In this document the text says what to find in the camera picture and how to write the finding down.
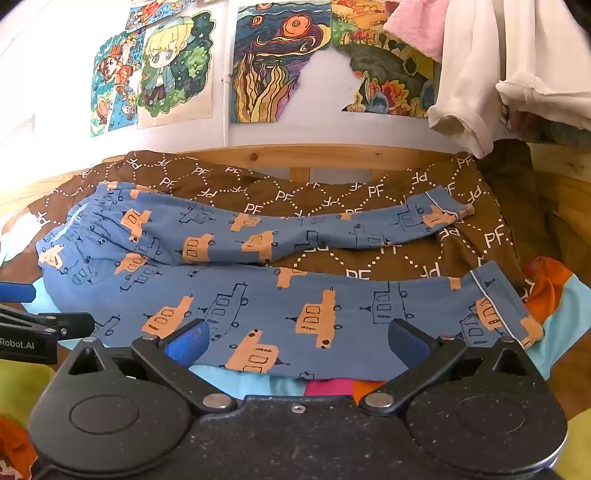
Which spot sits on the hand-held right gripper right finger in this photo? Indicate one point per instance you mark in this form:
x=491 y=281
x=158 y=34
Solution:
x=406 y=339

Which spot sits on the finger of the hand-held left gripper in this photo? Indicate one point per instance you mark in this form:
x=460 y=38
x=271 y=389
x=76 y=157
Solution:
x=69 y=321
x=16 y=291

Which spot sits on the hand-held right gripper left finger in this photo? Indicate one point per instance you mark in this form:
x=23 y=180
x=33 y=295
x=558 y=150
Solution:
x=189 y=344

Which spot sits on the blue truck print pants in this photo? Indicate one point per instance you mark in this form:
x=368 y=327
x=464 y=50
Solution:
x=258 y=295

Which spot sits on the brown patterned blanket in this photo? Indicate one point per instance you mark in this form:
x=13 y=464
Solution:
x=323 y=194

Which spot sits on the orange haired cartoon drawing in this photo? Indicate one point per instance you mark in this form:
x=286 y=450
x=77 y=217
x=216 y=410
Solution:
x=113 y=87

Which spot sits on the colourful landscape drawing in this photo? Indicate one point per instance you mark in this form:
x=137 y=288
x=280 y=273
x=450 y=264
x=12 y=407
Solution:
x=392 y=69

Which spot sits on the blond cartoon child drawing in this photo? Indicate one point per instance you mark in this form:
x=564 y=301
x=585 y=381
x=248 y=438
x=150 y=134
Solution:
x=175 y=64

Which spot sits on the white hanging garment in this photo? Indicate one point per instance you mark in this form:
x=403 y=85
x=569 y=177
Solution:
x=475 y=69

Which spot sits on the swirly night sky drawing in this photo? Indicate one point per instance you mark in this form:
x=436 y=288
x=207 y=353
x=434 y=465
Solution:
x=272 y=64

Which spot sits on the pink hanging garment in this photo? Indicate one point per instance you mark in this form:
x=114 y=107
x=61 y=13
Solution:
x=415 y=25

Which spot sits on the small colourful cartoon drawing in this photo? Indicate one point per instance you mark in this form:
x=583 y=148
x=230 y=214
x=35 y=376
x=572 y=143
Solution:
x=157 y=7

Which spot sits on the wooden bed frame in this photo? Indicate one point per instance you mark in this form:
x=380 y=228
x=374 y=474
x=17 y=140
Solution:
x=277 y=157

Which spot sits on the white wall pipe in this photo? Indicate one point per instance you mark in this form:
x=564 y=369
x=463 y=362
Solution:
x=226 y=92

